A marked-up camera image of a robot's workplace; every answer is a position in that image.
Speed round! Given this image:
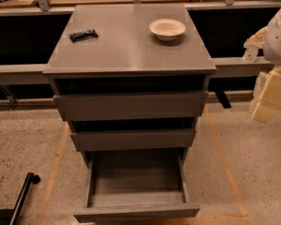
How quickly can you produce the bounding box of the grey drawer cabinet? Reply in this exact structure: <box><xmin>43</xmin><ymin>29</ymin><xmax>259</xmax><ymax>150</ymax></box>
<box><xmin>42</xmin><ymin>4</ymin><xmax>217</xmax><ymax>171</ymax></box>

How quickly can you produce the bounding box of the grey top drawer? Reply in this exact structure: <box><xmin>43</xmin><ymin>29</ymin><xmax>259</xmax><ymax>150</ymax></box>
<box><xmin>53</xmin><ymin>91</ymin><xmax>207</xmax><ymax>121</ymax></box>

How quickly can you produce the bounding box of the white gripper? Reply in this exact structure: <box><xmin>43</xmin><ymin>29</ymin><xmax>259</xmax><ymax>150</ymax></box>
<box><xmin>251</xmin><ymin>67</ymin><xmax>281</xmax><ymax>123</ymax></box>

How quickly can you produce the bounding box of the grey drawer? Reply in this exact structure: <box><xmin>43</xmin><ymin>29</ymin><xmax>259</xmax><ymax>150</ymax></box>
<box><xmin>71</xmin><ymin>128</ymin><xmax>196</xmax><ymax>151</ymax></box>
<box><xmin>74</xmin><ymin>148</ymin><xmax>200</xmax><ymax>223</ymax></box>
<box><xmin>53</xmin><ymin>91</ymin><xmax>207</xmax><ymax>121</ymax></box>

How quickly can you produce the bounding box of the clear sanitizer pump bottle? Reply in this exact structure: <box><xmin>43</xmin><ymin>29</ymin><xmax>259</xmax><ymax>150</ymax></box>
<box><xmin>243</xmin><ymin>40</ymin><xmax>259</xmax><ymax>63</ymax></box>

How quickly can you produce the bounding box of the grey metal rail shelf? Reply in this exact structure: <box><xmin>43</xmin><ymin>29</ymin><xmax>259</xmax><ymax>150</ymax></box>
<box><xmin>0</xmin><ymin>56</ymin><xmax>274</xmax><ymax>85</ymax></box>

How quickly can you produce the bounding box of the grey bottom drawer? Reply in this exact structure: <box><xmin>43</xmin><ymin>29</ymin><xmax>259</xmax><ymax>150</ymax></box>
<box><xmin>74</xmin><ymin>148</ymin><xmax>200</xmax><ymax>223</ymax></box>

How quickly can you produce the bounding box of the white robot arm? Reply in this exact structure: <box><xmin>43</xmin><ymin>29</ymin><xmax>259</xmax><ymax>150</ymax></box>
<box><xmin>250</xmin><ymin>8</ymin><xmax>281</xmax><ymax>123</ymax></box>

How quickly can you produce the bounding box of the grey middle drawer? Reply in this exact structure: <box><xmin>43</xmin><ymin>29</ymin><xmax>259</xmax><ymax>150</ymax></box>
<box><xmin>71</xmin><ymin>128</ymin><xmax>196</xmax><ymax>151</ymax></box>

